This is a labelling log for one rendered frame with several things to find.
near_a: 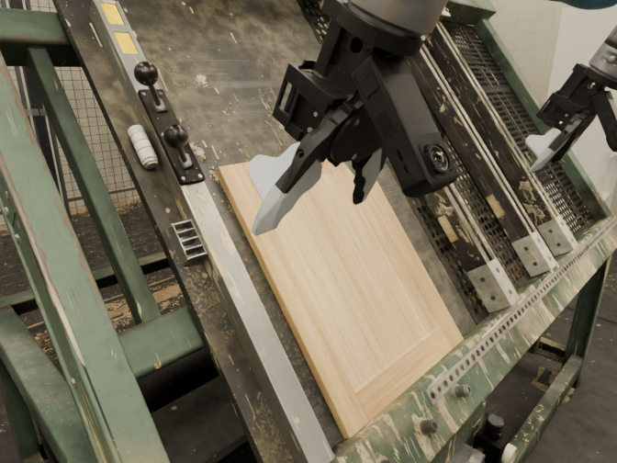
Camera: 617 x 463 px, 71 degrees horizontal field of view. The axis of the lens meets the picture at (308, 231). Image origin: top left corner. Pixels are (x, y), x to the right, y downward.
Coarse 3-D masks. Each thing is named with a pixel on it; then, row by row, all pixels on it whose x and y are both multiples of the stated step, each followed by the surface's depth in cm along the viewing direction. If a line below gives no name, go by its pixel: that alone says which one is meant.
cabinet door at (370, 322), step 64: (256, 192) 89; (320, 192) 100; (256, 256) 84; (320, 256) 92; (384, 256) 103; (320, 320) 85; (384, 320) 95; (448, 320) 106; (320, 384) 80; (384, 384) 87
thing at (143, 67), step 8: (144, 64) 69; (152, 64) 70; (136, 72) 69; (144, 72) 69; (152, 72) 69; (144, 80) 69; (152, 80) 70; (152, 88) 74; (152, 96) 76; (152, 104) 80; (160, 104) 79; (160, 112) 80
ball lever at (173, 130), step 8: (168, 128) 67; (176, 128) 67; (184, 128) 68; (168, 136) 67; (176, 136) 67; (184, 136) 68; (168, 144) 68; (176, 144) 68; (184, 144) 68; (184, 152) 74; (184, 160) 77; (184, 168) 78
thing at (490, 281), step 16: (320, 0) 135; (448, 192) 121; (432, 208) 124; (448, 208) 121; (464, 208) 122; (464, 224) 119; (464, 240) 120; (480, 240) 121; (464, 256) 121; (480, 256) 118; (480, 272) 119; (496, 272) 117; (480, 288) 120; (496, 288) 117; (512, 288) 119; (496, 304) 118
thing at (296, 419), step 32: (96, 0) 84; (128, 32) 85; (128, 64) 82; (128, 96) 83; (160, 160) 80; (192, 192) 78; (224, 256) 76; (224, 288) 75; (256, 320) 74; (256, 352) 72; (288, 384) 73; (288, 416) 70; (320, 448) 71
